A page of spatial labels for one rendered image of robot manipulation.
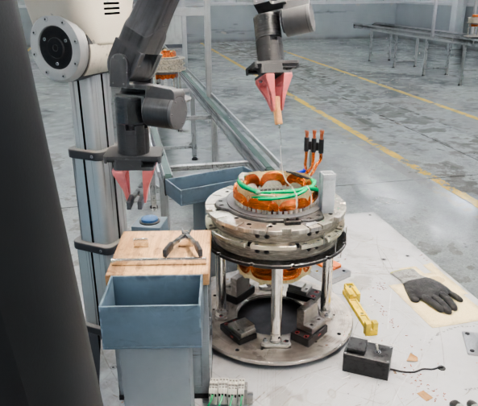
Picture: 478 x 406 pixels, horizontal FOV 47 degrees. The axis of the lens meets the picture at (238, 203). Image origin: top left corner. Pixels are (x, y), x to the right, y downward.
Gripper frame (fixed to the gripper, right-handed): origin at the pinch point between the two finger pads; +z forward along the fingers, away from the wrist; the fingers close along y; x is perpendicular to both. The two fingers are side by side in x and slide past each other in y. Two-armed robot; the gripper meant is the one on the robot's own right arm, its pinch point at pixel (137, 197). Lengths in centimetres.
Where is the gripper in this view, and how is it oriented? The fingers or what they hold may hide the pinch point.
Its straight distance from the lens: 106.1
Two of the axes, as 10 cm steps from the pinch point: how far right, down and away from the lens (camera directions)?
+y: 10.0, -0.1, 0.4
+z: -0.1, 9.3, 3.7
